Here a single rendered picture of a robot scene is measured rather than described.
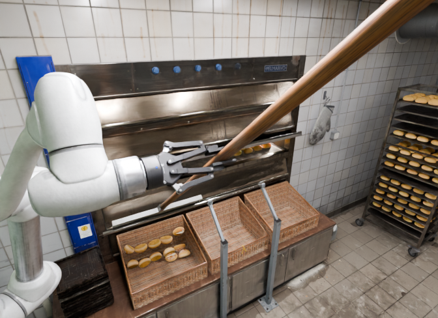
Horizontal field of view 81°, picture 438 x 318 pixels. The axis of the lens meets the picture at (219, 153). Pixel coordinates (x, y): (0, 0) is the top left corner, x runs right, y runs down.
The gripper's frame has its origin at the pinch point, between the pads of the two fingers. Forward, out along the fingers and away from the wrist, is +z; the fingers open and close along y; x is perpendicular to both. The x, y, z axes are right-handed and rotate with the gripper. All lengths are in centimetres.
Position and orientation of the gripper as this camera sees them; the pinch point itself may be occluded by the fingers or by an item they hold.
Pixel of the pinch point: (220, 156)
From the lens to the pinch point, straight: 67.4
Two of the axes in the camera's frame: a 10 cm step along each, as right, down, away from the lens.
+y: 3.1, 9.3, -2.1
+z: 8.8, -1.9, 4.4
